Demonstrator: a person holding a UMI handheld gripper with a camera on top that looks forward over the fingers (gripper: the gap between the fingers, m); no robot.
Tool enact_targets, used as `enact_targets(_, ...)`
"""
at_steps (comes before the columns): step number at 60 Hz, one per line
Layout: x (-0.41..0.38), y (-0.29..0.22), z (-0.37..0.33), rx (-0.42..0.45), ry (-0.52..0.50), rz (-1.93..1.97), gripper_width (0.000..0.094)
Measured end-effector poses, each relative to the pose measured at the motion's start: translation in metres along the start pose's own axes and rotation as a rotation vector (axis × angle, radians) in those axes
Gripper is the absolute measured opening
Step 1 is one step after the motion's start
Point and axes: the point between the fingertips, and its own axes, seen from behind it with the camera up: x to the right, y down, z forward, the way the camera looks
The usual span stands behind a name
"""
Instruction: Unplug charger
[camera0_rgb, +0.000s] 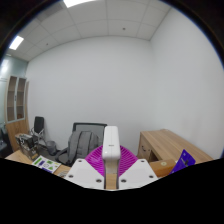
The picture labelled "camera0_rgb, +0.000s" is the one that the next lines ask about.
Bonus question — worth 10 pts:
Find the wooden side desk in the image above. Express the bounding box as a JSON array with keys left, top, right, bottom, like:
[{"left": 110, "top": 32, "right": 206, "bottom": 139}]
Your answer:
[{"left": 137, "top": 128, "right": 214, "bottom": 165}]

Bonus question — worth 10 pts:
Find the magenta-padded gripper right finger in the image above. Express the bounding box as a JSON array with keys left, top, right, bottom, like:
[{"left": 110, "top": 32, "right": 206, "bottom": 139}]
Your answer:
[{"left": 117, "top": 145, "right": 159, "bottom": 190}]

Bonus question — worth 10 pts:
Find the grey trash bin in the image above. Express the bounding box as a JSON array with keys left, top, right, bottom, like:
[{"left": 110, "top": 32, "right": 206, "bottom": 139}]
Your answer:
[{"left": 45, "top": 140, "right": 58, "bottom": 156}]

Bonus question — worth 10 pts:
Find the black mesh office chair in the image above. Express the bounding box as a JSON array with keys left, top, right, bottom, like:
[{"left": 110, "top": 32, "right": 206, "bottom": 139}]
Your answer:
[{"left": 54, "top": 122, "right": 108, "bottom": 167}]

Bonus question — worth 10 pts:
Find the small black chair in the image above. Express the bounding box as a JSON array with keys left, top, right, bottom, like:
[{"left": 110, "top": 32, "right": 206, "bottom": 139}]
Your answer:
[{"left": 30, "top": 116, "right": 48, "bottom": 146}]

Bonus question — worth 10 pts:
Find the purple printed box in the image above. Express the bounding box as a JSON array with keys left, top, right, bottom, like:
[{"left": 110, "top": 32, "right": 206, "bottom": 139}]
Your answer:
[{"left": 169, "top": 149, "right": 197, "bottom": 175}]

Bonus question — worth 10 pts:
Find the rectangular ceiling light panel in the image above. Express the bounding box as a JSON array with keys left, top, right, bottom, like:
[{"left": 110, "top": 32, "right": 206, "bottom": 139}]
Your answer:
[
  {"left": 8, "top": 35, "right": 25, "bottom": 51},
  {"left": 63, "top": 0, "right": 96, "bottom": 8}
]

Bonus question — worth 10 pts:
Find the black and silver device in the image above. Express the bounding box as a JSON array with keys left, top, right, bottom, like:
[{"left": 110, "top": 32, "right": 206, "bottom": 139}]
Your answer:
[{"left": 14, "top": 133, "right": 39, "bottom": 161}]

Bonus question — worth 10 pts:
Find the brown cardboard box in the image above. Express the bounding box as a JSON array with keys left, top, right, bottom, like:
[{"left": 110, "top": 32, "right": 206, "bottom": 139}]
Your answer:
[{"left": 149, "top": 158, "right": 177, "bottom": 178}]

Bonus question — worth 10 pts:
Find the grey backpack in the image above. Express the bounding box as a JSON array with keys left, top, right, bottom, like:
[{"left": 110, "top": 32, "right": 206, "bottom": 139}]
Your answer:
[{"left": 66, "top": 130, "right": 101, "bottom": 165}]

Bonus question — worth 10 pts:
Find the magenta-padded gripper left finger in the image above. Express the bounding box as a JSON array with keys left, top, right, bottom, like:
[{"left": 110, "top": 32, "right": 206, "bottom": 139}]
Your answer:
[{"left": 64, "top": 145, "right": 107, "bottom": 190}]

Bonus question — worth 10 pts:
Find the white leaflet with green print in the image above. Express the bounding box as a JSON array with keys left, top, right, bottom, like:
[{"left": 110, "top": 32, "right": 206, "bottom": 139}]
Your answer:
[{"left": 31, "top": 155, "right": 62, "bottom": 174}]

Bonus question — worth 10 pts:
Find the wooden shelf unit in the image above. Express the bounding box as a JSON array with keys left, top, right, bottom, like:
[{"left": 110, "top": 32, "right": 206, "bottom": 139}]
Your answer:
[{"left": 4, "top": 75, "right": 28, "bottom": 124}]

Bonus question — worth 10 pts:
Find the white charger block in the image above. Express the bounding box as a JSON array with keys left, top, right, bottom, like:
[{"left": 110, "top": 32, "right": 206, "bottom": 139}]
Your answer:
[{"left": 101, "top": 125, "right": 120, "bottom": 176}]

